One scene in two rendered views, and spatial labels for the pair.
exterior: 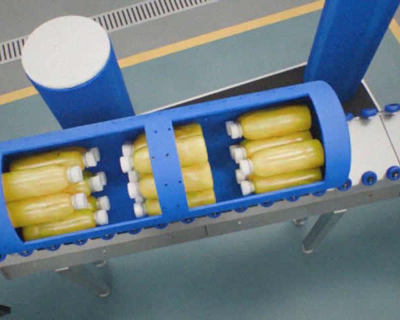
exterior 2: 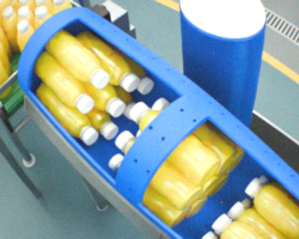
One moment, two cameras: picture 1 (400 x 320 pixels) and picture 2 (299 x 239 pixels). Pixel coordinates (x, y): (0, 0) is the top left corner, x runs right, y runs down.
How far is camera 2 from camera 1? 0.38 m
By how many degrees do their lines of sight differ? 27
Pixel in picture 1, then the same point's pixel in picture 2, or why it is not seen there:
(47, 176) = (80, 58)
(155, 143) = (167, 117)
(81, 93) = (203, 39)
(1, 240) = (21, 73)
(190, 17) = not seen: outside the picture
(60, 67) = (207, 10)
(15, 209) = (48, 62)
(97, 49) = (245, 24)
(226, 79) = not seen: outside the picture
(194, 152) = (193, 164)
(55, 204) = (66, 85)
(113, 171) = not seen: hidden behind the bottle
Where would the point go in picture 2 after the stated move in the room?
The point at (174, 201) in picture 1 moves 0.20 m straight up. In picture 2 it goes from (130, 182) to (115, 132)
